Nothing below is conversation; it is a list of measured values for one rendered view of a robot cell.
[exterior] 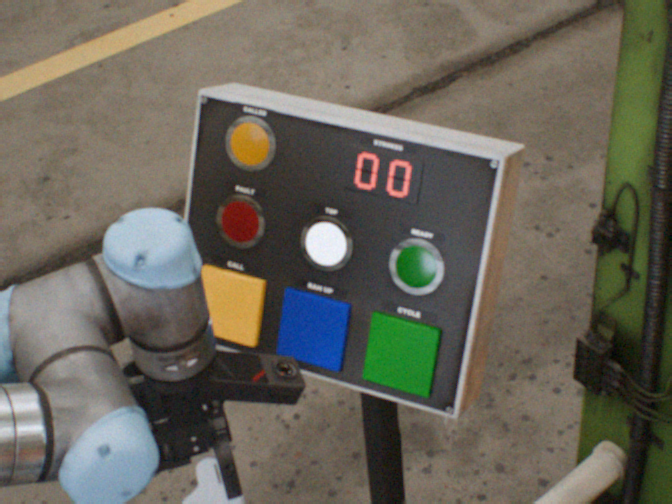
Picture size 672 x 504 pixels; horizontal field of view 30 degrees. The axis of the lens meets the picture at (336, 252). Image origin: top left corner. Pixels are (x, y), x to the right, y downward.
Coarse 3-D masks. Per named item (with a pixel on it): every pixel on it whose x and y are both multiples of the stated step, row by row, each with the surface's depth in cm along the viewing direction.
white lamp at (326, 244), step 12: (312, 228) 130; (324, 228) 129; (336, 228) 129; (312, 240) 130; (324, 240) 129; (336, 240) 129; (312, 252) 130; (324, 252) 130; (336, 252) 129; (324, 264) 130
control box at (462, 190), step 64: (320, 128) 127; (384, 128) 125; (192, 192) 135; (256, 192) 132; (320, 192) 129; (384, 192) 126; (448, 192) 123; (512, 192) 127; (256, 256) 133; (384, 256) 128; (448, 256) 125; (448, 320) 126; (448, 384) 128
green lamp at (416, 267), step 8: (408, 248) 126; (416, 248) 126; (424, 248) 125; (400, 256) 127; (408, 256) 126; (416, 256) 126; (424, 256) 126; (432, 256) 125; (400, 264) 127; (408, 264) 126; (416, 264) 126; (424, 264) 126; (432, 264) 125; (400, 272) 127; (408, 272) 127; (416, 272) 126; (424, 272) 126; (432, 272) 126; (408, 280) 127; (416, 280) 126; (424, 280) 126; (432, 280) 126; (416, 288) 127
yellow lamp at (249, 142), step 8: (240, 128) 131; (248, 128) 130; (256, 128) 130; (232, 136) 131; (240, 136) 131; (248, 136) 130; (256, 136) 130; (264, 136) 130; (232, 144) 131; (240, 144) 131; (248, 144) 131; (256, 144) 130; (264, 144) 130; (240, 152) 131; (248, 152) 131; (256, 152) 130; (264, 152) 130; (240, 160) 131; (248, 160) 131; (256, 160) 131
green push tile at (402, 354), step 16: (384, 320) 128; (400, 320) 128; (384, 336) 129; (400, 336) 128; (416, 336) 127; (432, 336) 127; (368, 352) 130; (384, 352) 129; (400, 352) 128; (416, 352) 128; (432, 352) 127; (368, 368) 130; (384, 368) 129; (400, 368) 129; (416, 368) 128; (432, 368) 127; (384, 384) 130; (400, 384) 129; (416, 384) 128; (432, 384) 128
